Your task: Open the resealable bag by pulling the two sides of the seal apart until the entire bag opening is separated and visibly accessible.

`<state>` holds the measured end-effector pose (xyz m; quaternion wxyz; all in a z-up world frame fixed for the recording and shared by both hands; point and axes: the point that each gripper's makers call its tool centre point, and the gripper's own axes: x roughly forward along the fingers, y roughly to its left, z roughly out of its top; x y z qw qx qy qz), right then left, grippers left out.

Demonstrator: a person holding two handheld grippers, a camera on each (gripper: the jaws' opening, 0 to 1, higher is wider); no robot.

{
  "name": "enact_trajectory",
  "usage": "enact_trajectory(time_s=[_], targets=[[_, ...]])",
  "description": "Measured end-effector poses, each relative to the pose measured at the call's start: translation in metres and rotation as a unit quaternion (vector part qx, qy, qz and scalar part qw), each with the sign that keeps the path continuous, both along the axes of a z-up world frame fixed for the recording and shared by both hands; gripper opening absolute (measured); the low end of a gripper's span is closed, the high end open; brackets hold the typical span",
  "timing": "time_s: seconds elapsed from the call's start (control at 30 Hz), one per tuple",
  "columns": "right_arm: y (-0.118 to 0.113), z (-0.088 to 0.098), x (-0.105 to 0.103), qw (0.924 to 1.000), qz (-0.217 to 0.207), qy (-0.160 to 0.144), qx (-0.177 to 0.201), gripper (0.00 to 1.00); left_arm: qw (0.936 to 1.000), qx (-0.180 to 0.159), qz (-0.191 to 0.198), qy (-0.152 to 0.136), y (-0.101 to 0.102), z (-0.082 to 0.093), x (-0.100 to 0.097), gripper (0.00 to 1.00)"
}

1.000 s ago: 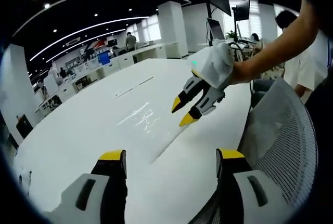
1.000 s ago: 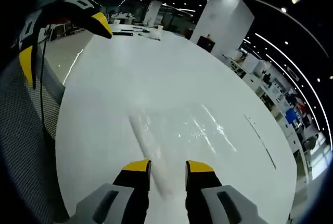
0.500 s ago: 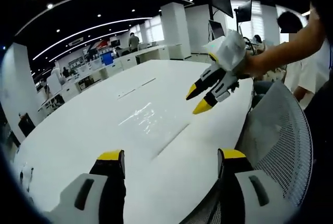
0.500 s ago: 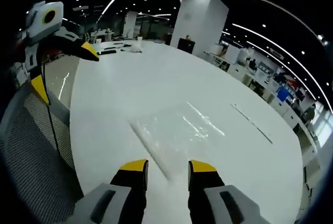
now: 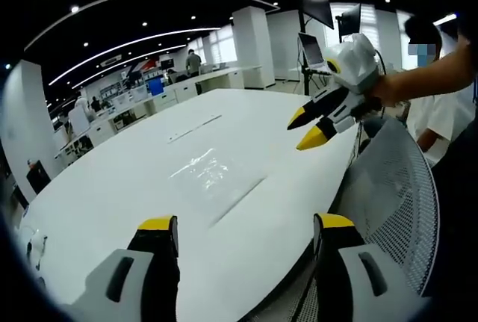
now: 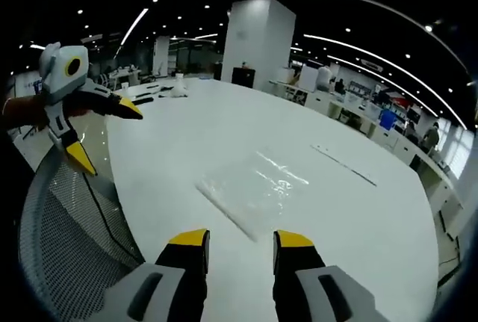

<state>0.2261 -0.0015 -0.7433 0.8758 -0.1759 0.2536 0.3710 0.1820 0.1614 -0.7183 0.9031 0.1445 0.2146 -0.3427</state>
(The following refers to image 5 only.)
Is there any thin gripper cable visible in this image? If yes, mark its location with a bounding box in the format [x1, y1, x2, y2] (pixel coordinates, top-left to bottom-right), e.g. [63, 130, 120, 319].
[374, 48, 388, 76]

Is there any blue storage box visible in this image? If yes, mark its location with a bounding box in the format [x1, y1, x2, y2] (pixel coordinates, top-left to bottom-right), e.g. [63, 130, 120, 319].
[147, 76, 166, 96]

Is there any small black monitor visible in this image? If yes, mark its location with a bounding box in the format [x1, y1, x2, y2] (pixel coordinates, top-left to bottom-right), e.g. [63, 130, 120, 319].
[337, 3, 363, 36]

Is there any black monitor stand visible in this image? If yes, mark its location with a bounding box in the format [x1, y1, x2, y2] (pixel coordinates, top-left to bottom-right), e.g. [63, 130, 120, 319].
[297, 7, 318, 97]

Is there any person's right hand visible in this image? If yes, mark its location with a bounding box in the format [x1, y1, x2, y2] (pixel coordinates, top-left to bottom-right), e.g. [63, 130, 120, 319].
[361, 72, 404, 111]

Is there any grey mesh office chair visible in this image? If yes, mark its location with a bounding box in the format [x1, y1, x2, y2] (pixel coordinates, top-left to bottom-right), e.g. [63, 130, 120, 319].
[238, 117, 441, 322]

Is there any clear resealable plastic bag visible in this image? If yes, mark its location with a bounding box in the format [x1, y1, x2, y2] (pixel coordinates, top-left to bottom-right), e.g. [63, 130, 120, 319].
[167, 147, 268, 228]

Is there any open laptop on stand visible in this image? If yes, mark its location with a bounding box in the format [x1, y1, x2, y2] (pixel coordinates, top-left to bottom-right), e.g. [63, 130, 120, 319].
[297, 31, 332, 75]

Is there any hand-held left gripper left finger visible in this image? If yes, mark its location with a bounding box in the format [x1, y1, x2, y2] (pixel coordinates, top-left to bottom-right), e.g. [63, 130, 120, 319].
[69, 214, 181, 322]

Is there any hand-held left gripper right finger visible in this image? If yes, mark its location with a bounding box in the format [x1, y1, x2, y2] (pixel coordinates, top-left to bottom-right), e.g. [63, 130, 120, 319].
[312, 212, 431, 322]

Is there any small white device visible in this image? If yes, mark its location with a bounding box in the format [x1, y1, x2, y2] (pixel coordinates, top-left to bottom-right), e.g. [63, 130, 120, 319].
[16, 224, 49, 271]

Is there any long white counter desk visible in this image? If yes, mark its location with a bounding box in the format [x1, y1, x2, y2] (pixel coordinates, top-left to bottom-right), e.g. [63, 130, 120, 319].
[55, 65, 263, 159]

